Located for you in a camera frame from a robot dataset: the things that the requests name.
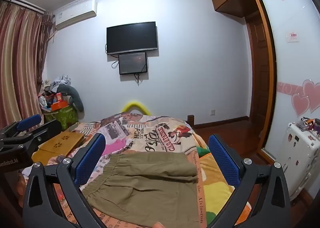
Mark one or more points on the yellow orange plush blanket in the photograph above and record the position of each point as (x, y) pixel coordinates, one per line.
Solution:
(215, 180)

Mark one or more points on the black wall television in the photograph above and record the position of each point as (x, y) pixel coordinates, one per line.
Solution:
(132, 37)

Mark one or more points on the dark wooden bed post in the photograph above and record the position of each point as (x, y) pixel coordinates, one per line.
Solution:
(190, 120)

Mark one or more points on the striped red curtain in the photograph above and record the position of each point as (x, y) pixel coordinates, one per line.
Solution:
(20, 55)

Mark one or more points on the khaki pants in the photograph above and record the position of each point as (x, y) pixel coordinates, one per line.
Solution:
(150, 188)

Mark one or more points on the white heart sticker wardrobe door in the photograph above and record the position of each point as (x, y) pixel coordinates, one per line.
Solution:
(287, 55)

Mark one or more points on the small black wall monitor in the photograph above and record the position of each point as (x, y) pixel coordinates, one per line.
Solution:
(132, 63)

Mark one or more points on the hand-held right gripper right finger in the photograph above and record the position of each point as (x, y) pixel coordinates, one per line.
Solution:
(222, 160)

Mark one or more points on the white wall socket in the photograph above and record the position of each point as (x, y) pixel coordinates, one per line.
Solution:
(212, 112)

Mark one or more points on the pile of grey clothes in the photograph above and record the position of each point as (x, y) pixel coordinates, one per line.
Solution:
(60, 80)

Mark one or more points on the yellow curved headboard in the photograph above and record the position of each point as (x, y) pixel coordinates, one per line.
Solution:
(135, 104)

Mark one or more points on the white air conditioner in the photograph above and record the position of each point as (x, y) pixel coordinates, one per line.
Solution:
(75, 14)

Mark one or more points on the white paper note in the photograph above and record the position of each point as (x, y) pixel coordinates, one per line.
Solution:
(293, 37)

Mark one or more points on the orange box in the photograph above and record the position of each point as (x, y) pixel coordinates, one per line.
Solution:
(58, 105)

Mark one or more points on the white suitcase with stickers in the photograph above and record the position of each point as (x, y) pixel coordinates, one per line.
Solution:
(300, 148)

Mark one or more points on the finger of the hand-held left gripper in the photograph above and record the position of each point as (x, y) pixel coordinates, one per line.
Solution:
(28, 122)
(45, 130)

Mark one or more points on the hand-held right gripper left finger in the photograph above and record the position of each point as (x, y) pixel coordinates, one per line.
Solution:
(91, 158)

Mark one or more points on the small bottles and boxes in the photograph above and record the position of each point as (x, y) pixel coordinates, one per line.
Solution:
(310, 123)

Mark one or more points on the wooden lap table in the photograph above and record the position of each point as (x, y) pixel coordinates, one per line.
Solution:
(57, 143)

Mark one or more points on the newspaper print bed sheet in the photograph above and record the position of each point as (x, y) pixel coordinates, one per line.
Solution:
(150, 130)

